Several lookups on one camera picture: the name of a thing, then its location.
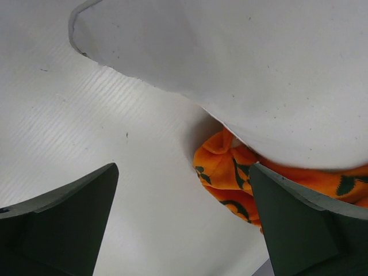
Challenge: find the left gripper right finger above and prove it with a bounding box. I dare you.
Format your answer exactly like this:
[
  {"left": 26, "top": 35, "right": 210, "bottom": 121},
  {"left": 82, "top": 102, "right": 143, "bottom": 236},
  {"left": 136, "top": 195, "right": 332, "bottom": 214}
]
[{"left": 250, "top": 163, "right": 367, "bottom": 275}]

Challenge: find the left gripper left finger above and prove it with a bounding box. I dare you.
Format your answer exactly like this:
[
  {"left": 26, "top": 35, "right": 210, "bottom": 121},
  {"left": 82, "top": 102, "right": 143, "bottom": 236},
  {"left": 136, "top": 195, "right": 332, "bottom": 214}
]
[{"left": 1, "top": 163, "right": 119, "bottom": 275}]

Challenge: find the orange patterned pillowcase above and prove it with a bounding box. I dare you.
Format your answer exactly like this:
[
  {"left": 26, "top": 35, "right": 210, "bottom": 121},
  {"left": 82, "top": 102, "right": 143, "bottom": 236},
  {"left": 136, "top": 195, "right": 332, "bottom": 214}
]
[{"left": 193, "top": 128, "right": 367, "bottom": 227}]

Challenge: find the white pillow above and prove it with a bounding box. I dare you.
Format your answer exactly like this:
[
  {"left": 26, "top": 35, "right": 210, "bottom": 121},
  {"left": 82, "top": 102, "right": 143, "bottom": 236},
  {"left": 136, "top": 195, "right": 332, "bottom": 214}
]
[{"left": 68, "top": 0, "right": 367, "bottom": 169}]

